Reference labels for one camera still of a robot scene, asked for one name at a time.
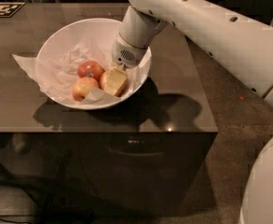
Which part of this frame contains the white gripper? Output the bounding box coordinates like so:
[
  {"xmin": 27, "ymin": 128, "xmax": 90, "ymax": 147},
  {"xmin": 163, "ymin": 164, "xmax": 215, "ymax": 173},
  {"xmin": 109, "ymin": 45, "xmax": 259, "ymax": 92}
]
[{"xmin": 103, "ymin": 35, "xmax": 148, "ymax": 96}]

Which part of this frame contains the yellow-red apple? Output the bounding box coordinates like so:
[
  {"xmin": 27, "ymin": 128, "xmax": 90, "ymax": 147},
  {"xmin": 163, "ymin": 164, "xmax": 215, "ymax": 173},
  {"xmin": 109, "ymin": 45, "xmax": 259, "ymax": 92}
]
[{"xmin": 99, "ymin": 71, "xmax": 129, "ymax": 98}]

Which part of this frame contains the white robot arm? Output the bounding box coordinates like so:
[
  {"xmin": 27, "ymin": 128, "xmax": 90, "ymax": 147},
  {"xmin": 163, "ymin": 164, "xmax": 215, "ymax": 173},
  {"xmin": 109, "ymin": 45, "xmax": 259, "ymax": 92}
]
[{"xmin": 112, "ymin": 0, "xmax": 273, "ymax": 224}]

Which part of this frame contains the red apple at back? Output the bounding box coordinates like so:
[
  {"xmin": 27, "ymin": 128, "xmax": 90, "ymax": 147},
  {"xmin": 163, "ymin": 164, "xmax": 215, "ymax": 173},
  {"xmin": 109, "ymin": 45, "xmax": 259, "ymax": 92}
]
[{"xmin": 77, "ymin": 60, "xmax": 104, "ymax": 80}]

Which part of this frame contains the red-yellow apple front left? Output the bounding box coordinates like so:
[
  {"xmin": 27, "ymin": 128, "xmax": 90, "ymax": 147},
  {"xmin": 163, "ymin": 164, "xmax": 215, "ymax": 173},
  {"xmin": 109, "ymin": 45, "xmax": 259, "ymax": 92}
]
[{"xmin": 72, "ymin": 77, "xmax": 99, "ymax": 102}]

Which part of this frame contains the white bowl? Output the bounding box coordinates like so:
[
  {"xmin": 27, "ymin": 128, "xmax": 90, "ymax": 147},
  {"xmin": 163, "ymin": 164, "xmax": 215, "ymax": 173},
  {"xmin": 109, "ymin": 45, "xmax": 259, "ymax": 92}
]
[{"xmin": 36, "ymin": 17, "xmax": 152, "ymax": 111}]

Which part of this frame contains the white crumpled paper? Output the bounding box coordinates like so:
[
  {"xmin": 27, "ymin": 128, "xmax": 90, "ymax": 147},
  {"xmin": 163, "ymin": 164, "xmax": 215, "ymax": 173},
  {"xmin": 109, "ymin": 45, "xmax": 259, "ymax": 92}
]
[{"xmin": 14, "ymin": 41, "xmax": 151, "ymax": 110}]

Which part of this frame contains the black white fiducial marker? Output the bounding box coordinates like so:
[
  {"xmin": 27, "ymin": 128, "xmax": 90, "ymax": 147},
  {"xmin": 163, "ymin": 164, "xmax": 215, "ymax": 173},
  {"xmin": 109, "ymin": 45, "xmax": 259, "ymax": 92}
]
[{"xmin": 0, "ymin": 2, "xmax": 25, "ymax": 18}]

